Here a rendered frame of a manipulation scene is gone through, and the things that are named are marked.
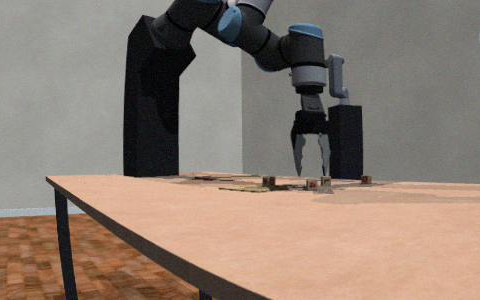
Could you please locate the beige letter block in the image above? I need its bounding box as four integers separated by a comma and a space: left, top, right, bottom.
262, 176, 275, 187
361, 175, 372, 184
321, 176, 331, 186
306, 179, 318, 191

